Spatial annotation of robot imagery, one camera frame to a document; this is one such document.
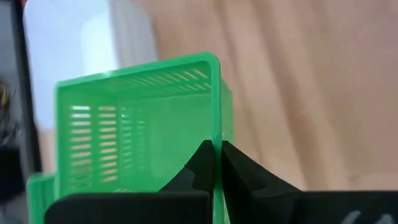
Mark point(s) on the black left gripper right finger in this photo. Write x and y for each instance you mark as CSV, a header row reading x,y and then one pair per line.
x,y
280,208

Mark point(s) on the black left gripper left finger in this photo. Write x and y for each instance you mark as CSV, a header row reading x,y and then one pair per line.
x,y
140,208

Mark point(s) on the green slotted plastic basket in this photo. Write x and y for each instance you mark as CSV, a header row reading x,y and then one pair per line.
x,y
161,133
40,199

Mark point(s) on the black aluminium rail frame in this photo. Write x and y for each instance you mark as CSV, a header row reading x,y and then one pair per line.
x,y
21,62

